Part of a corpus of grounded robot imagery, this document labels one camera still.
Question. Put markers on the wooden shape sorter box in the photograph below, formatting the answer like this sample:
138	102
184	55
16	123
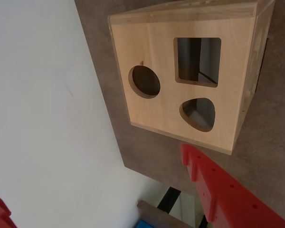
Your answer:
156	47

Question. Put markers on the blue plastic crate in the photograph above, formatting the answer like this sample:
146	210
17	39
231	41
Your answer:
143	225

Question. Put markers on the black metal post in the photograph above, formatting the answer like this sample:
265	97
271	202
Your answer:
168	199

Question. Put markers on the brown wooden board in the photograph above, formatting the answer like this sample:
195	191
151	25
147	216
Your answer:
161	218

